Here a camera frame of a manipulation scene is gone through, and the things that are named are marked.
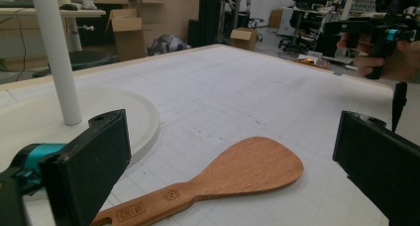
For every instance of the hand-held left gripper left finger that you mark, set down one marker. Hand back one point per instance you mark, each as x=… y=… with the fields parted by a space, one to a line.
x=85 y=166

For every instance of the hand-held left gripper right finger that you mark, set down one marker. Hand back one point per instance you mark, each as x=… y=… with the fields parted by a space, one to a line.
x=379 y=163

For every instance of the white hook rack stand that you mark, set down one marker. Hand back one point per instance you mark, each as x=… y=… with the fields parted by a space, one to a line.
x=56 y=54

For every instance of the wooden rice spatula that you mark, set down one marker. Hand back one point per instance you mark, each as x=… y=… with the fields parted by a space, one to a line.
x=251 y=166

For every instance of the small orange device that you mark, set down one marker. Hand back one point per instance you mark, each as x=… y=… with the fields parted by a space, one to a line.
x=312 y=60

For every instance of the black office chair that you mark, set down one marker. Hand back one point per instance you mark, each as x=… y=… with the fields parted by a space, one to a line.
x=298 y=21

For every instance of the small cardboard box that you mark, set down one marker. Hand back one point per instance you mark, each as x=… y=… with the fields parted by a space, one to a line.
x=243 y=39

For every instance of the tall cardboard box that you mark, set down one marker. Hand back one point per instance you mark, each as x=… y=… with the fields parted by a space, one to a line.
x=128 y=41

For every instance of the grey bag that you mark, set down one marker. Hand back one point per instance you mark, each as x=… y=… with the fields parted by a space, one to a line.
x=168 y=43

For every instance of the white gridded mat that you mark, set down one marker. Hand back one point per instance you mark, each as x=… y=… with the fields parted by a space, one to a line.
x=231 y=93

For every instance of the white desk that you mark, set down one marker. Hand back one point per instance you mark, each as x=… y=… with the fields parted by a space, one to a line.
x=49 y=12

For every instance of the black computer mouse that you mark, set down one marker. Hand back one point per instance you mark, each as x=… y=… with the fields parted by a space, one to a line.
x=69 y=7

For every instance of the wooden cabinet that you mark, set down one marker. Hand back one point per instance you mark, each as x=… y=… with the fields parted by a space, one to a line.
x=168 y=11

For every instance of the dark keyboard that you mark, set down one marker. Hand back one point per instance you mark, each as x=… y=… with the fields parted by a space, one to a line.
x=16 y=3

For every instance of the black metal frame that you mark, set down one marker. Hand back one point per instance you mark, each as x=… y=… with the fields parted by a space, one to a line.
x=209 y=14

